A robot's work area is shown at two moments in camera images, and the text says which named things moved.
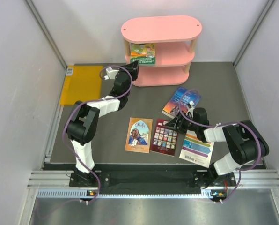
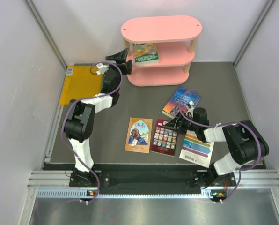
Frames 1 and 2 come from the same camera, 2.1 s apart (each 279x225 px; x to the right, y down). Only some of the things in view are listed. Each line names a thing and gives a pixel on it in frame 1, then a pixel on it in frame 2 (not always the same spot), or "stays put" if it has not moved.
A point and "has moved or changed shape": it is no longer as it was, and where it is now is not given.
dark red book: x=164 y=137 stays put
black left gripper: x=133 y=66 to x=121 y=57
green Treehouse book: x=145 y=53 has moved or changed shape
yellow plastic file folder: x=82 y=83 stays put
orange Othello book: x=139 y=135 stays put
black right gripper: x=175 y=123 stays put
